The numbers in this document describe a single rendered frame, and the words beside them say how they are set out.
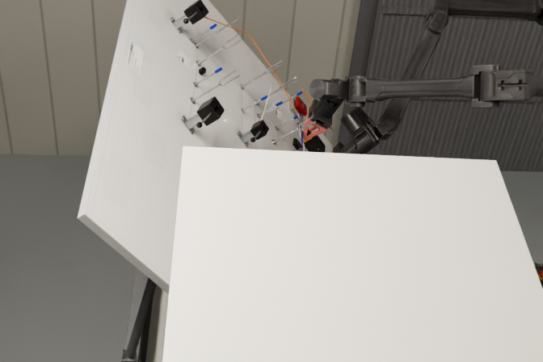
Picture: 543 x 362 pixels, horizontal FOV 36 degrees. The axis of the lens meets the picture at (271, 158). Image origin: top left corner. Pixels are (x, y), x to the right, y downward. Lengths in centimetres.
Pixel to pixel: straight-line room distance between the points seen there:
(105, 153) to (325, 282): 65
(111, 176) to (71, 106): 245
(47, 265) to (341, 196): 257
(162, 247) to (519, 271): 72
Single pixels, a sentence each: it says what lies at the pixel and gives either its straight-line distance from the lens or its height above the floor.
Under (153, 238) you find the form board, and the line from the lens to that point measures 162.
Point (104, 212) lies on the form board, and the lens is 153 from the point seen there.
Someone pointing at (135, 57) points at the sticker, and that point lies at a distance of 194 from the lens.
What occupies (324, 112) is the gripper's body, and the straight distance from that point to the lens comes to 240.
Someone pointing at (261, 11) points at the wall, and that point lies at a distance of 371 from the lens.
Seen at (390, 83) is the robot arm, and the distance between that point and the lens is 228.
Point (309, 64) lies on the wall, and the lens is 387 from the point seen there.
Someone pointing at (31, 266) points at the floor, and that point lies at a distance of 370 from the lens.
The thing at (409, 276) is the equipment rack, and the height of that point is 185.
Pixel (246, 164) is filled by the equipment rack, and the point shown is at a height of 185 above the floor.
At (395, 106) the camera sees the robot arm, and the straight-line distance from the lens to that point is 249.
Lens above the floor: 267
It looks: 39 degrees down
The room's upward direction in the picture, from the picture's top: 6 degrees clockwise
